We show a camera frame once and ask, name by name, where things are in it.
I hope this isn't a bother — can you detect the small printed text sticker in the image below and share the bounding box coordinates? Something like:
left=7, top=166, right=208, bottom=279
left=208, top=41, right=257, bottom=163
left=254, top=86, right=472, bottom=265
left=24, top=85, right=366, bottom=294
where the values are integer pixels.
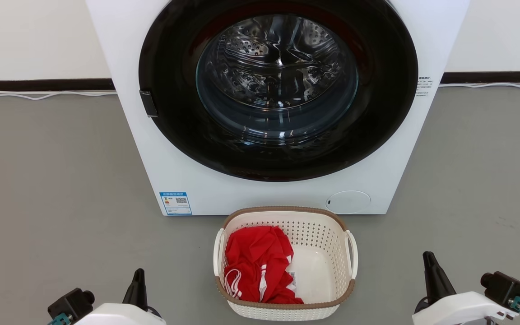
left=416, top=76, right=434, bottom=98

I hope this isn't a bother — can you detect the black door latch handle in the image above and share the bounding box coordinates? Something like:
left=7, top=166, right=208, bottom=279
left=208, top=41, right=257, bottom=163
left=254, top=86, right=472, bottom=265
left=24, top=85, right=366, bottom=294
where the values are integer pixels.
left=139, top=90, right=158, bottom=118

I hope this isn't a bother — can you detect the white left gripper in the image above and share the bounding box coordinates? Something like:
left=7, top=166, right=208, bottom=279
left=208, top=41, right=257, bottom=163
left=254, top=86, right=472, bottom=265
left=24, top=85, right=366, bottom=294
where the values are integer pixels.
left=75, top=269, right=167, bottom=325

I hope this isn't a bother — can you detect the black round washer door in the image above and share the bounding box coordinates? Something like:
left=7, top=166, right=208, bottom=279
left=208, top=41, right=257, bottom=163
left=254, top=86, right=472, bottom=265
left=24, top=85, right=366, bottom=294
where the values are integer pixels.
left=139, top=0, right=419, bottom=182

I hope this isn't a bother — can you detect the white washing machine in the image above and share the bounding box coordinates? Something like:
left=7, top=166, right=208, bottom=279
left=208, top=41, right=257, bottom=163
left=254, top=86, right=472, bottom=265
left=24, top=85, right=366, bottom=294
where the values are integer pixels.
left=85, top=0, right=471, bottom=216

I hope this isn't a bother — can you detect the black baseboard strip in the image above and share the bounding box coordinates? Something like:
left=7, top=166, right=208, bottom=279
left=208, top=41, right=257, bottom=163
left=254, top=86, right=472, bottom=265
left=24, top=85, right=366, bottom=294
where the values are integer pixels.
left=0, top=79, right=115, bottom=92
left=441, top=71, right=520, bottom=84

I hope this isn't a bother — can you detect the white floor cable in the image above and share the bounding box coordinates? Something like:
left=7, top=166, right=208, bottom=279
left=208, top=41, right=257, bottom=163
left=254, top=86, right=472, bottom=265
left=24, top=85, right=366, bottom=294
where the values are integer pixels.
left=0, top=89, right=117, bottom=101
left=438, top=82, right=520, bottom=92

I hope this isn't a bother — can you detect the white perforated laundry basket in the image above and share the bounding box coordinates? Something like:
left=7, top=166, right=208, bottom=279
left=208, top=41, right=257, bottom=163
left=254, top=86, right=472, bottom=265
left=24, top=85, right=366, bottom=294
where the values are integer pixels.
left=213, top=206, right=359, bottom=321

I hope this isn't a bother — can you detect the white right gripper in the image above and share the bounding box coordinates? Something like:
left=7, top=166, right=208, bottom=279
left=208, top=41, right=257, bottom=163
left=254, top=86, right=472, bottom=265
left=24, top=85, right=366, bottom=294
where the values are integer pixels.
left=412, top=251, right=520, bottom=325

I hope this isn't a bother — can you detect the round white filter cover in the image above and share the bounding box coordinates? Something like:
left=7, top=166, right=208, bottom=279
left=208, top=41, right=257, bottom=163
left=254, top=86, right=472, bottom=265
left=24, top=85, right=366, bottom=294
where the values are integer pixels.
left=325, top=190, right=371, bottom=214

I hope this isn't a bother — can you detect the red garment with white stripes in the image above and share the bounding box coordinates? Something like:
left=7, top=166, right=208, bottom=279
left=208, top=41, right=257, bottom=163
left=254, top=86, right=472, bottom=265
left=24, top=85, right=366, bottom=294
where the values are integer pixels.
left=224, top=226, right=304, bottom=305

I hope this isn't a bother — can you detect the steel washing drum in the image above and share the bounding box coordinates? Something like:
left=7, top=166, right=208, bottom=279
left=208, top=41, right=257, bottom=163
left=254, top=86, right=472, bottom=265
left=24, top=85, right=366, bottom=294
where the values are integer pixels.
left=196, top=14, right=359, bottom=141

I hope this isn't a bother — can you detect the blue energy label sticker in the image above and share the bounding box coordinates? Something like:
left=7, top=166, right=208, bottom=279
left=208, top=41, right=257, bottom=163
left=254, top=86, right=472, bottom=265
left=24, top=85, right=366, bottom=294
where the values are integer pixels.
left=159, top=192, right=193, bottom=216

